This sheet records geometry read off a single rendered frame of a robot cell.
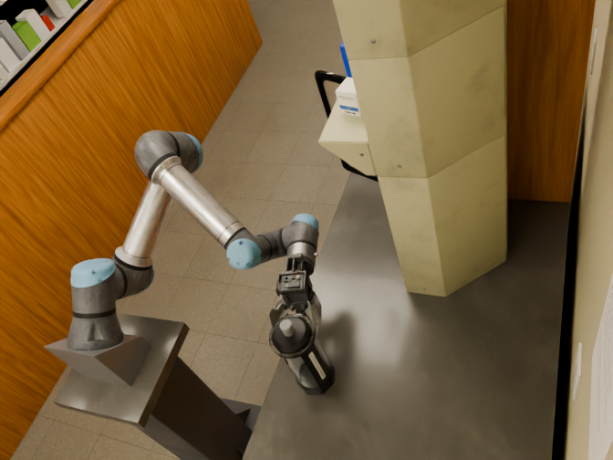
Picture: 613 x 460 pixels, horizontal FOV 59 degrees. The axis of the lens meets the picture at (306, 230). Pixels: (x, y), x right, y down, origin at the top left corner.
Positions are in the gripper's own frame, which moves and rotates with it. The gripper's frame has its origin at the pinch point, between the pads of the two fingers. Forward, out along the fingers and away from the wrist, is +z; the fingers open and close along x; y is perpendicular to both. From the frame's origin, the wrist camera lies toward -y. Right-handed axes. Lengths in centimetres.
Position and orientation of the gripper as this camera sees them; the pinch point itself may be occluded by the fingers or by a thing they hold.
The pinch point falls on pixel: (294, 338)
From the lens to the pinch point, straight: 127.6
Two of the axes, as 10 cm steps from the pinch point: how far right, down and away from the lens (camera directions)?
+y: -2.7, -6.7, -6.9
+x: 9.6, -1.2, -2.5
